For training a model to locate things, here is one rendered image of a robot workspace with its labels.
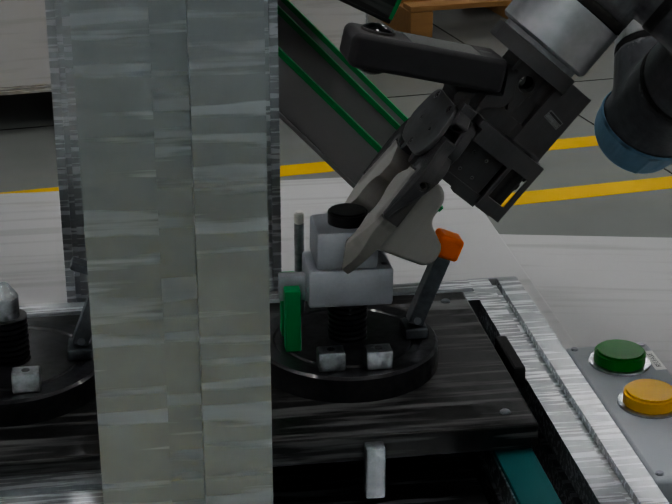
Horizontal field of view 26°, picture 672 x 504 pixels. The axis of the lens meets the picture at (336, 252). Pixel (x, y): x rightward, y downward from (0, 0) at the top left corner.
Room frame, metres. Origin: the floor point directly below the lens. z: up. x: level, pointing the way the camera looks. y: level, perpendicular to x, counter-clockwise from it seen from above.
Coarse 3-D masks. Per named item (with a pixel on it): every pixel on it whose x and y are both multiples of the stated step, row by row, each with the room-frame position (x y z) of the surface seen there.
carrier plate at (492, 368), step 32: (448, 320) 1.09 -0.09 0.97; (448, 352) 1.03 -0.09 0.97; (480, 352) 1.03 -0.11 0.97; (448, 384) 0.98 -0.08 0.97; (480, 384) 0.98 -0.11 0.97; (512, 384) 0.98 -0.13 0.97; (288, 416) 0.93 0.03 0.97; (320, 416) 0.93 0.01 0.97; (352, 416) 0.93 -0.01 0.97; (384, 416) 0.93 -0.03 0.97; (416, 416) 0.93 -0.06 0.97; (448, 416) 0.93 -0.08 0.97; (480, 416) 0.93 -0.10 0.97; (512, 416) 0.93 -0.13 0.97; (288, 448) 0.89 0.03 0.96; (320, 448) 0.89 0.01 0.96; (352, 448) 0.90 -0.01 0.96; (416, 448) 0.90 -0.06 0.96; (448, 448) 0.91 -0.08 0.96; (480, 448) 0.91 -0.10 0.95; (512, 448) 0.91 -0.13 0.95
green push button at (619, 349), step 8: (600, 344) 1.04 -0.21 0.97; (608, 344) 1.04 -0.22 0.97; (616, 344) 1.04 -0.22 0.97; (624, 344) 1.04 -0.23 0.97; (632, 344) 1.04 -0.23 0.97; (600, 352) 1.03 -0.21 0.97; (608, 352) 1.03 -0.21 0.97; (616, 352) 1.03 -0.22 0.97; (624, 352) 1.03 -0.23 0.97; (632, 352) 1.03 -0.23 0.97; (640, 352) 1.03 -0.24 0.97; (600, 360) 1.02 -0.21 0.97; (608, 360) 1.02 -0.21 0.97; (616, 360) 1.02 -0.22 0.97; (624, 360) 1.02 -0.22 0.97; (632, 360) 1.02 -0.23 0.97; (640, 360) 1.02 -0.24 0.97; (608, 368) 1.02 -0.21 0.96; (616, 368) 1.01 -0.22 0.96; (624, 368) 1.01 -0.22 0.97; (632, 368) 1.01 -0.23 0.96; (640, 368) 1.02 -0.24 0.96
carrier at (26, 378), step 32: (0, 288) 0.98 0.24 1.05; (0, 320) 0.97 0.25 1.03; (32, 320) 1.09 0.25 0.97; (64, 320) 1.09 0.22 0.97; (0, 352) 0.97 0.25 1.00; (32, 352) 0.99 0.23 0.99; (64, 352) 0.99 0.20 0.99; (0, 384) 0.94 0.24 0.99; (32, 384) 0.92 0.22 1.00; (64, 384) 0.94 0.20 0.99; (0, 416) 0.91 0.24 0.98; (32, 416) 0.92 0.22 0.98; (64, 416) 0.93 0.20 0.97; (96, 416) 0.93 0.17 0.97; (0, 448) 0.88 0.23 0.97; (32, 448) 0.88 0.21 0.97; (64, 448) 0.88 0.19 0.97; (96, 448) 0.88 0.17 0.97
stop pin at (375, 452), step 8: (368, 448) 0.89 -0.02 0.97; (376, 448) 0.89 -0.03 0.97; (384, 448) 0.89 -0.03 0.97; (368, 456) 0.89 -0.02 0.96; (376, 456) 0.89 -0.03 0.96; (384, 456) 0.89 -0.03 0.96; (368, 464) 0.89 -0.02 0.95; (376, 464) 0.89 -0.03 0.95; (384, 464) 0.89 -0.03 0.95; (368, 472) 0.89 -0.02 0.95; (376, 472) 0.89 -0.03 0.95; (384, 472) 0.89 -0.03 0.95; (368, 480) 0.89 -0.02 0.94; (376, 480) 0.89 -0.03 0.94; (384, 480) 0.89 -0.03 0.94; (368, 488) 0.89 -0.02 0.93; (376, 488) 0.89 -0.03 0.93; (384, 488) 0.89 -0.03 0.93; (368, 496) 0.89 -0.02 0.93; (376, 496) 0.89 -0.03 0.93; (384, 496) 0.89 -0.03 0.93
